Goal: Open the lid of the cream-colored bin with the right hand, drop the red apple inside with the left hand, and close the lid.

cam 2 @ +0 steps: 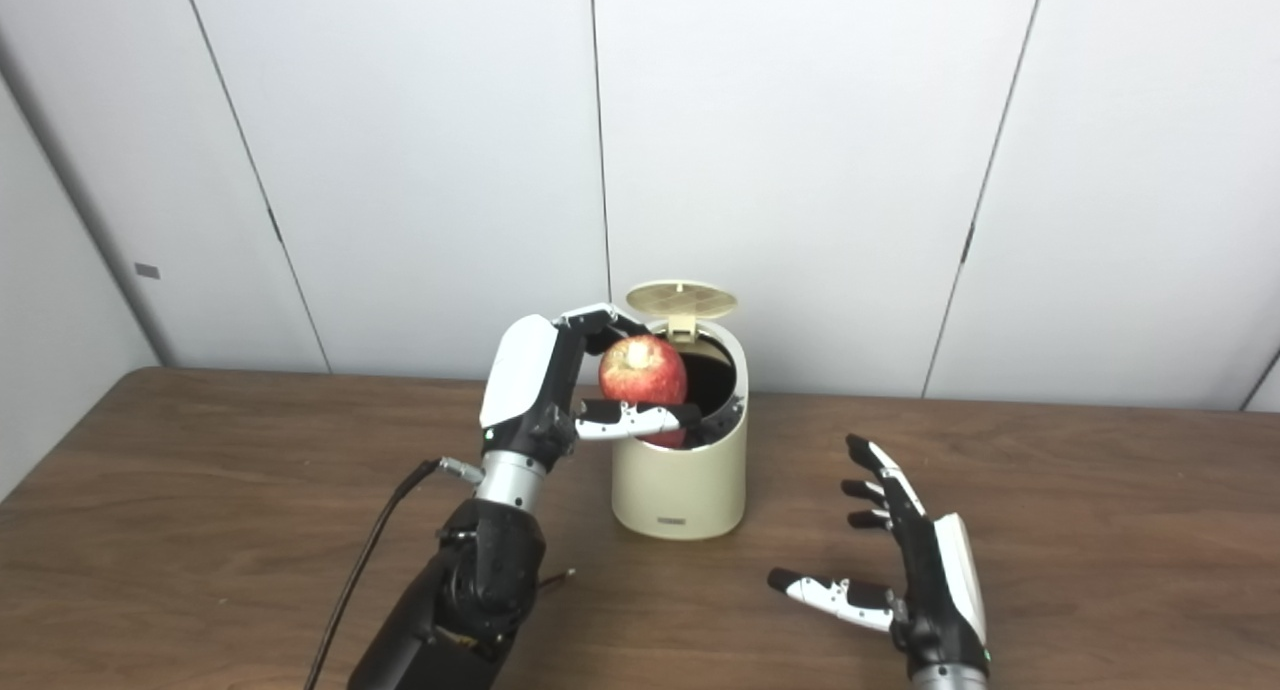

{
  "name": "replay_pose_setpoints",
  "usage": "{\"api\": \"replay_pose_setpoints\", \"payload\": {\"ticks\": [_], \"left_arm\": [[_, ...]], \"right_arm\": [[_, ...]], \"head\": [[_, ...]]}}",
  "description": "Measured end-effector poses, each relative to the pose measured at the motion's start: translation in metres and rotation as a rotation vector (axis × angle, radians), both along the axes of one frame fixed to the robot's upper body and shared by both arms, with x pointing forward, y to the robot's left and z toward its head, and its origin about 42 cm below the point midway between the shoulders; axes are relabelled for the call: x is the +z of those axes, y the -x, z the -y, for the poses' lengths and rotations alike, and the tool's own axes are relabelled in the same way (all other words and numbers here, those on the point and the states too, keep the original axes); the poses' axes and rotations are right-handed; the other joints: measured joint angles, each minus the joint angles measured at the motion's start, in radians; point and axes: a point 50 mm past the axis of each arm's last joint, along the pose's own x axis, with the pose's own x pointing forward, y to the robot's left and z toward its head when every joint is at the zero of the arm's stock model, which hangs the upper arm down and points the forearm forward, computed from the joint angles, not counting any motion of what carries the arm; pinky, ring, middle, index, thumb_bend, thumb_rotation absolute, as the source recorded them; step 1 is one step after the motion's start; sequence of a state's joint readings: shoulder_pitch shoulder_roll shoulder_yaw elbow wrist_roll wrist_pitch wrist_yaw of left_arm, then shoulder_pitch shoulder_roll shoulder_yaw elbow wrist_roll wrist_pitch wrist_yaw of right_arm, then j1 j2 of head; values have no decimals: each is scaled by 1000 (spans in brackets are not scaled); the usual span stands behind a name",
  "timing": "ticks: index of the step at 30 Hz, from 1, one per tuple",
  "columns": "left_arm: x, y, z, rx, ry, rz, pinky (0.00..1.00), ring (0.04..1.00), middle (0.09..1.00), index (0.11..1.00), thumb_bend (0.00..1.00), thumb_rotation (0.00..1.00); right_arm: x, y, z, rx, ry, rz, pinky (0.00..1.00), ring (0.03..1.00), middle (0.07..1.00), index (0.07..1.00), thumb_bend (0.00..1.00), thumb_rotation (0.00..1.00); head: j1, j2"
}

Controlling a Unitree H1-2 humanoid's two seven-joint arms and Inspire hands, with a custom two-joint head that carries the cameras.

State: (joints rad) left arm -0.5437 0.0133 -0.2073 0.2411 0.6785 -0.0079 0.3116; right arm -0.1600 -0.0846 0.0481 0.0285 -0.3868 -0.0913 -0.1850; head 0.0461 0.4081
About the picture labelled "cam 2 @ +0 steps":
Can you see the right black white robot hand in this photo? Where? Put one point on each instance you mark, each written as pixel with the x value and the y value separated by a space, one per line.
pixel 935 590

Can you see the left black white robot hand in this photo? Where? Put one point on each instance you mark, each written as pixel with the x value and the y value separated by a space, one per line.
pixel 520 380

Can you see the red apple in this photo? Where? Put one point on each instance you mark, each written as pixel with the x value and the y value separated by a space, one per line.
pixel 640 370

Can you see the cream round bin lid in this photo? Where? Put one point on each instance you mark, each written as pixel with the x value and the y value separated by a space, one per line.
pixel 682 298

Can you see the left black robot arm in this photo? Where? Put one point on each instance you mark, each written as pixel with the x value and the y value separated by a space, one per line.
pixel 480 580

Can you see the cream-colored cylindrical bin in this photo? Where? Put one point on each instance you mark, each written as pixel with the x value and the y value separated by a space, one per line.
pixel 680 490

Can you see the small grey wall label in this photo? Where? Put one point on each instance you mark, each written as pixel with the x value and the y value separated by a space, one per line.
pixel 147 271

